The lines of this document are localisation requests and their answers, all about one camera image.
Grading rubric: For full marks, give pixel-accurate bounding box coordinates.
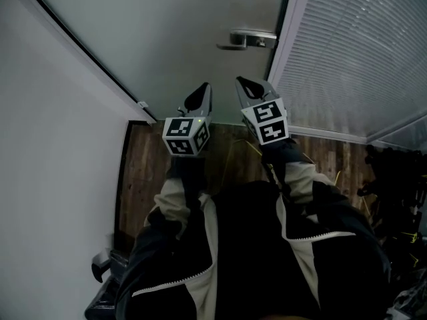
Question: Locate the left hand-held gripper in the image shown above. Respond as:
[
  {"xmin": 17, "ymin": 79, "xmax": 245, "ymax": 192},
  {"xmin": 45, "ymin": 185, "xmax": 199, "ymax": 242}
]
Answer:
[{"xmin": 162, "ymin": 82, "xmax": 214, "ymax": 159}]

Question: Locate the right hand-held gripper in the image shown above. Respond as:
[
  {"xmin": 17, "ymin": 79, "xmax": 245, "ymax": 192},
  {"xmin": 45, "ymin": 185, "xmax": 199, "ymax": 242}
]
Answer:
[{"xmin": 234, "ymin": 75, "xmax": 290, "ymax": 146}]

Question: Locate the metal door lever handle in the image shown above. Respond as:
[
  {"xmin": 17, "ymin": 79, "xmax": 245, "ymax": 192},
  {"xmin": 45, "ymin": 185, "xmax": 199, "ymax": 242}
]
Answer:
[{"xmin": 216, "ymin": 29, "xmax": 279, "ymax": 51}]

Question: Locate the frosted glass door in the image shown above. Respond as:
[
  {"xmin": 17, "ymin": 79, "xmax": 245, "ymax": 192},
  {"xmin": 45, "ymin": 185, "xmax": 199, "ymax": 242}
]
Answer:
[{"xmin": 25, "ymin": 0, "xmax": 293, "ymax": 127}]

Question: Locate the person's right forearm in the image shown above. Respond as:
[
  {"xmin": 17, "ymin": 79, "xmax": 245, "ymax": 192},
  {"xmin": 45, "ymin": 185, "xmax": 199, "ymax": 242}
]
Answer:
[{"xmin": 259, "ymin": 137, "xmax": 352, "ymax": 217}]

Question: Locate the person's left forearm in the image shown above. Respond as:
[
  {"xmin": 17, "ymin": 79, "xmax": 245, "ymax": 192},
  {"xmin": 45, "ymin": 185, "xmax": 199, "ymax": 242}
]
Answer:
[{"xmin": 144, "ymin": 154, "xmax": 210, "ymax": 240}]

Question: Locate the glass partition with blinds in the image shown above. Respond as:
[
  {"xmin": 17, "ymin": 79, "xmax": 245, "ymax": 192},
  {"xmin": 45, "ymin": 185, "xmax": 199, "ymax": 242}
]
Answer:
[{"xmin": 266, "ymin": 0, "xmax": 427, "ymax": 151}]

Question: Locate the person's torso in jacket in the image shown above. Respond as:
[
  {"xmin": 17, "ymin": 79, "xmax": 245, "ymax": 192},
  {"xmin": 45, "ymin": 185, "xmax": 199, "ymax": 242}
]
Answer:
[{"xmin": 114, "ymin": 179, "xmax": 394, "ymax": 320}]

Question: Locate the cluster of black office chairs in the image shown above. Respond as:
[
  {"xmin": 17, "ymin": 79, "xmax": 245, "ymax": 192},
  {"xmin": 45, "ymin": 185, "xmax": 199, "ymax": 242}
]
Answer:
[{"xmin": 356, "ymin": 144, "xmax": 427, "ymax": 270}]

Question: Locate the plastic wrapped black office chair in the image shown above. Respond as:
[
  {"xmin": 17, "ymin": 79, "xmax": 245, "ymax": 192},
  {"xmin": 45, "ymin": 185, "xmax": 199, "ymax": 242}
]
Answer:
[
  {"xmin": 386, "ymin": 267, "xmax": 427, "ymax": 320},
  {"xmin": 84, "ymin": 248, "xmax": 131, "ymax": 320}
]

